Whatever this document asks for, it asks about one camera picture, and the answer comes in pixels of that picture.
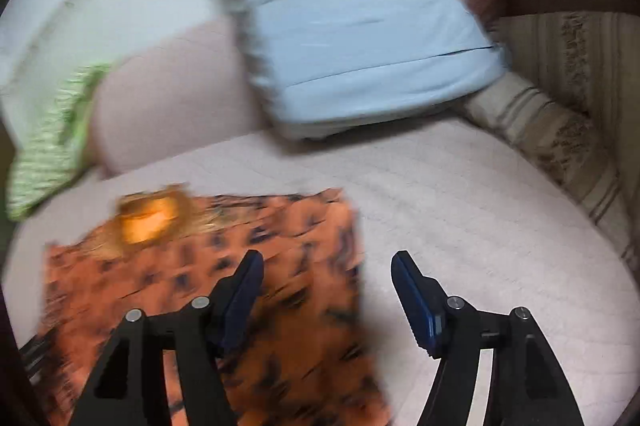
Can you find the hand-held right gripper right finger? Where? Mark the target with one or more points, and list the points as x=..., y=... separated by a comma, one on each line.
x=417, y=301

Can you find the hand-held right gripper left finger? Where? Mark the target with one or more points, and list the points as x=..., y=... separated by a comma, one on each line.
x=239, y=306

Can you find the orange floral cloth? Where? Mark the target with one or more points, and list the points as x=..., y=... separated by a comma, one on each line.
x=310, y=256

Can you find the pink quilted bed cover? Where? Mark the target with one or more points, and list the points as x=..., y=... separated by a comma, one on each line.
x=450, y=206

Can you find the pink bolster pillow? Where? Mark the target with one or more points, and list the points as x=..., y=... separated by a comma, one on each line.
x=175, y=95

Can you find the beige striped cushion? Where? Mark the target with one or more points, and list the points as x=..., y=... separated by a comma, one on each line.
x=575, y=115

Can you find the green patterned cushion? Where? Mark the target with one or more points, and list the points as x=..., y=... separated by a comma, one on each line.
x=55, y=140

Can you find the light blue pillow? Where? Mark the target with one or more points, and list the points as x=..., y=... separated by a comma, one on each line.
x=350, y=30

